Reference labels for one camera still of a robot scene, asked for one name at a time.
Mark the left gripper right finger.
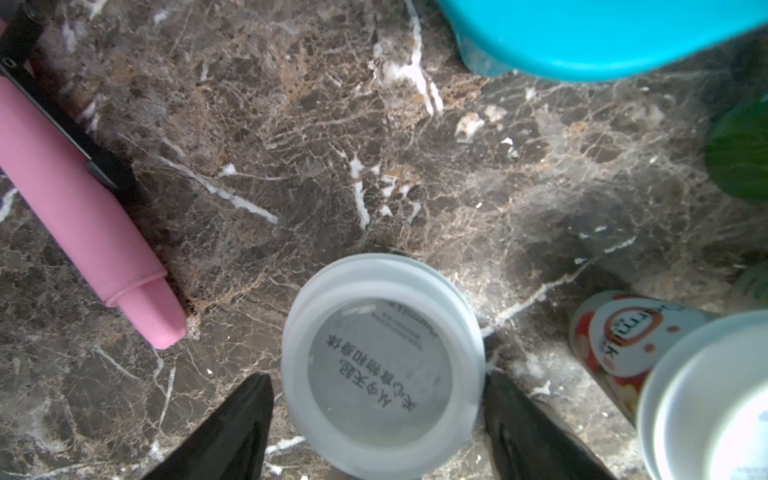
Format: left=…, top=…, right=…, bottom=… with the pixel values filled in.
left=483, top=371, right=614, bottom=479

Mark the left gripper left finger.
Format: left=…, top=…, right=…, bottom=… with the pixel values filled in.
left=145, top=373, right=274, bottom=480

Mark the yogurt cup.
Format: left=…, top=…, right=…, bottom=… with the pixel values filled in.
left=636, top=310, right=767, bottom=479
left=569, top=290, right=718, bottom=424
left=705, top=101, right=767, bottom=201
left=281, top=253, right=485, bottom=479

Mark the teal plastic basket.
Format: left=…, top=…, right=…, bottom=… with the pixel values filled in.
left=438, top=0, right=767, bottom=82

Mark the black mini tripod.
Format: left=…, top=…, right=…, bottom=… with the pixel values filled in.
left=1, top=1, right=137, bottom=195

